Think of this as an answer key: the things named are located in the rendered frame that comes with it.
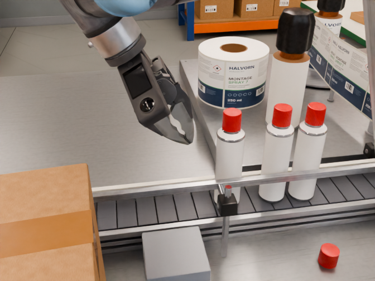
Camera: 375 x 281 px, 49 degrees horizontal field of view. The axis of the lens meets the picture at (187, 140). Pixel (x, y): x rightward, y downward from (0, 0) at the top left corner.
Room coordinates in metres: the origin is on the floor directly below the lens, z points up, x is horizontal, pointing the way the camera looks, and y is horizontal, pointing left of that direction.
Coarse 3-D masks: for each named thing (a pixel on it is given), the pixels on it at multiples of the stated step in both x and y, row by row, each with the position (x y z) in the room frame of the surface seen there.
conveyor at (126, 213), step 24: (192, 192) 0.66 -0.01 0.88; (240, 192) 0.66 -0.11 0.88; (336, 192) 0.66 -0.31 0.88; (360, 192) 0.66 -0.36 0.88; (96, 216) 0.59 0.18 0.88; (120, 216) 0.59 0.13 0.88; (144, 216) 0.59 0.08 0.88; (168, 216) 0.59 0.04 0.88; (192, 216) 0.59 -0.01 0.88; (216, 216) 0.59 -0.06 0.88
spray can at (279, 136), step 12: (276, 108) 0.65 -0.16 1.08; (288, 108) 0.65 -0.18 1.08; (276, 120) 0.64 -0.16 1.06; (288, 120) 0.64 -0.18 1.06; (276, 132) 0.64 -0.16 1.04; (288, 132) 0.63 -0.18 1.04; (276, 144) 0.63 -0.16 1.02; (288, 144) 0.63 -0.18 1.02; (264, 156) 0.65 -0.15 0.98; (276, 156) 0.63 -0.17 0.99; (288, 156) 0.64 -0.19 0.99; (264, 168) 0.64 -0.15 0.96; (276, 168) 0.63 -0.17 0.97; (288, 168) 0.65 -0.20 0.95; (264, 192) 0.64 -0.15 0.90; (276, 192) 0.63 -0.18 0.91
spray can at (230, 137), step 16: (224, 112) 0.63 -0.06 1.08; (240, 112) 0.63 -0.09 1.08; (224, 128) 0.63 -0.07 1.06; (240, 128) 0.63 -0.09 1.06; (224, 144) 0.62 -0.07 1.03; (240, 144) 0.62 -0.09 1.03; (224, 160) 0.61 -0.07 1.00; (240, 160) 0.62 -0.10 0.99; (224, 176) 0.61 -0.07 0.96; (240, 176) 0.62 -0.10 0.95
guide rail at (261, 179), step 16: (256, 176) 0.61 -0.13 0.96; (272, 176) 0.61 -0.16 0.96; (288, 176) 0.61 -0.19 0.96; (304, 176) 0.62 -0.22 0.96; (320, 176) 0.62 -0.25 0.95; (96, 192) 0.56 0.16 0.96; (112, 192) 0.56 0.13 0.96; (128, 192) 0.56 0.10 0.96; (144, 192) 0.57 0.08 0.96; (160, 192) 0.57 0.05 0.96; (176, 192) 0.58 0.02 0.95
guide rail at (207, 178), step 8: (360, 160) 0.73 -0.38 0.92; (368, 160) 0.73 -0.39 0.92; (320, 168) 0.70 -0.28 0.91; (208, 176) 0.67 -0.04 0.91; (128, 184) 0.65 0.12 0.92; (136, 184) 0.65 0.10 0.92; (144, 184) 0.65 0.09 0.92; (152, 184) 0.65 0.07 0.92; (160, 184) 0.65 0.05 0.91; (168, 184) 0.65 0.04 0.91
